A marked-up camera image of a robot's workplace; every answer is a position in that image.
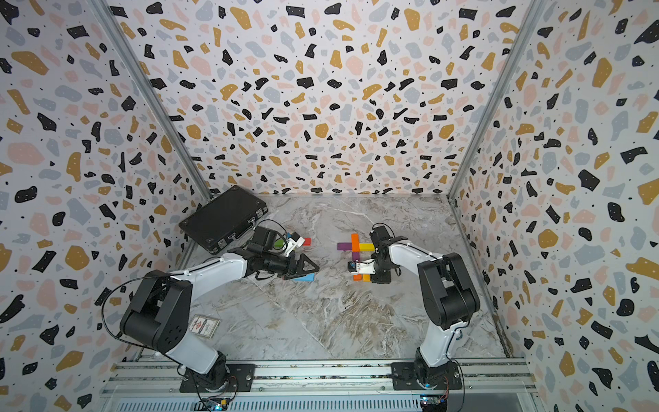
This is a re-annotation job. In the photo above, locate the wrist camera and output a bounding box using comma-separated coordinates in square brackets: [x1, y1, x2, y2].
[284, 232, 305, 257]
[348, 259, 376, 275]

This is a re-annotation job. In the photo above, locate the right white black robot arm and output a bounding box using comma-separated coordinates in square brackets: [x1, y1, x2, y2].
[367, 224, 481, 389]

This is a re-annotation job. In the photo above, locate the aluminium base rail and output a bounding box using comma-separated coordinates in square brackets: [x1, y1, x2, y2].
[99, 358, 544, 411]

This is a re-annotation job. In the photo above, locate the orange long block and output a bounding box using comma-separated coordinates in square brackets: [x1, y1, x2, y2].
[351, 233, 360, 252]

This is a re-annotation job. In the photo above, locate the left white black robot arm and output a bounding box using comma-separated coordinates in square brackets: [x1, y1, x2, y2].
[119, 227, 320, 393]

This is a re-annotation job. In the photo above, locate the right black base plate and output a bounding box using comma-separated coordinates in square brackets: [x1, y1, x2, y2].
[391, 360, 463, 391]

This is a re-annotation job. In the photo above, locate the small printed card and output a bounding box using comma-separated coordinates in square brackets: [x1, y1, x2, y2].
[189, 314, 220, 339]

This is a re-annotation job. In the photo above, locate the light blue long block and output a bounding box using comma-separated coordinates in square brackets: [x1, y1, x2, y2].
[295, 274, 315, 282]

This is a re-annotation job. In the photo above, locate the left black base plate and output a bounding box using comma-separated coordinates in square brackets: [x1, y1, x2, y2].
[178, 363, 256, 397]

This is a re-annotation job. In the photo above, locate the black flat case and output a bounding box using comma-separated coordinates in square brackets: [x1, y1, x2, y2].
[179, 185, 268, 255]

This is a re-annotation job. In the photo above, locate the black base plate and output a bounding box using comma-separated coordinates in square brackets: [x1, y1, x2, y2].
[178, 363, 256, 397]
[391, 360, 463, 391]

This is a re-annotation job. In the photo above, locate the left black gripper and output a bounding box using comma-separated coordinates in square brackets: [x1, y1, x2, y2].
[262, 253, 319, 279]

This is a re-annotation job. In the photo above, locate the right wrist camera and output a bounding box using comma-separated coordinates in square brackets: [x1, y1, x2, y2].
[348, 259, 376, 275]

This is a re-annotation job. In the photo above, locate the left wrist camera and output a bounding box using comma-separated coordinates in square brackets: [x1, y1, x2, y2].
[284, 232, 305, 257]

